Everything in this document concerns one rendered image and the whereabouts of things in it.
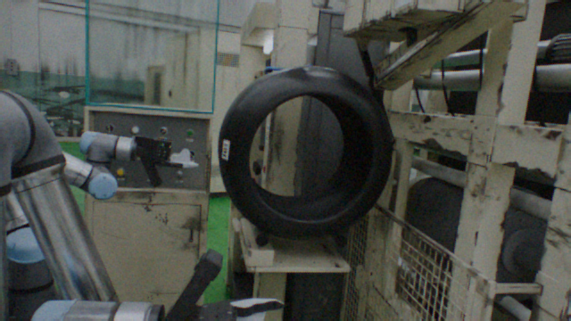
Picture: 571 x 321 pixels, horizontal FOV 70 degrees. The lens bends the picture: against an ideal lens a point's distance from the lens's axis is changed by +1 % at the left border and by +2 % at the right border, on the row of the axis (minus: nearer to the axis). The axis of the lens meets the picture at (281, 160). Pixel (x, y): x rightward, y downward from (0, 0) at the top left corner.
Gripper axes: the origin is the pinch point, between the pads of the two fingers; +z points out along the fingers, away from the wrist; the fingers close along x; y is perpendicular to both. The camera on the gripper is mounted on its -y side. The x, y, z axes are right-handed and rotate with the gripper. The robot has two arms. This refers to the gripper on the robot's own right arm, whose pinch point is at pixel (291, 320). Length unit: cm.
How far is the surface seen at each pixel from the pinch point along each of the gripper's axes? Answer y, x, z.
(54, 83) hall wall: -133, -883, -442
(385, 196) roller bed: -8, -111, 52
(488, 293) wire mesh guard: 5, -31, 50
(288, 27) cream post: -74, -104, 5
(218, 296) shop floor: 78, -215, -21
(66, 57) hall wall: -193, -892, -424
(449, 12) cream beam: -64, -46, 42
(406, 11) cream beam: -65, -51, 33
